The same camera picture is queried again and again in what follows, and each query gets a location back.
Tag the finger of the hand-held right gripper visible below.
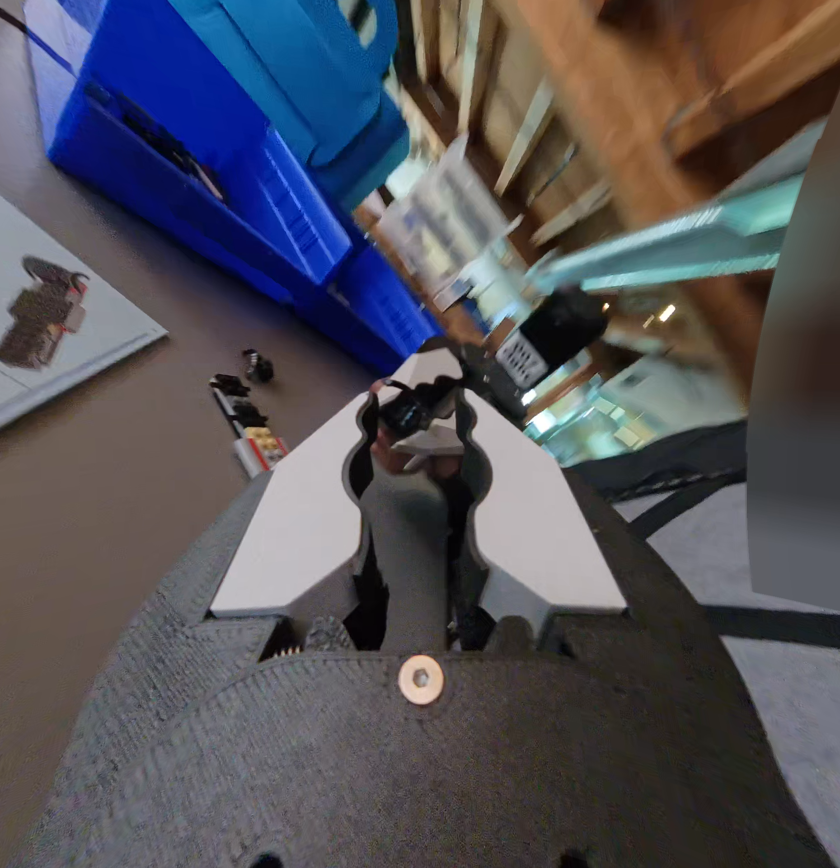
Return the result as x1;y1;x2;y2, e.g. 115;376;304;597
389;430;465;473
382;339;465;387

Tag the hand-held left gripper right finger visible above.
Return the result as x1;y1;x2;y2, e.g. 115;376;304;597
454;392;627;642

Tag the teal plastic bin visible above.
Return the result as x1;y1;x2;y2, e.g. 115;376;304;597
169;0;410;208

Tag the silver spiral air duct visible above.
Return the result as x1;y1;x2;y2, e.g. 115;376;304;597
528;122;827;292

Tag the pile of mixed toy bricks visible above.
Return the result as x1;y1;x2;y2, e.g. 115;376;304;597
115;102;224;201

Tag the grey-brown desk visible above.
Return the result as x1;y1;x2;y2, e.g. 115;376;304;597
0;0;421;849

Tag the brick instruction booklet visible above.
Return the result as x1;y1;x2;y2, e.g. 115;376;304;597
0;183;170;435

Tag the clear plastic organizer box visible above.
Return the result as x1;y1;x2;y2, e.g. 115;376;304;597
379;136;522;306

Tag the person's right hand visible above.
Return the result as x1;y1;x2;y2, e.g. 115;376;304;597
369;378;463;489

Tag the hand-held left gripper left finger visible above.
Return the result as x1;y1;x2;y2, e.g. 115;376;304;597
210;390;387;621

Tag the grey red toy brick model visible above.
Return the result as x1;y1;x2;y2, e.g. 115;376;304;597
210;373;290;479

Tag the blue plastic bin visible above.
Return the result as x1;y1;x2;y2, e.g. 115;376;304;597
291;244;444;374
27;0;353;306

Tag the black bag strap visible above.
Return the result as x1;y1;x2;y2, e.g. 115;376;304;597
704;605;840;648
626;468;746;540

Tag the black toy brick with pins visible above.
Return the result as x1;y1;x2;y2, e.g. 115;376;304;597
378;383;437;435

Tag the person's right forearm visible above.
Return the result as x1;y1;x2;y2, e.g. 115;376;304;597
562;420;749;496

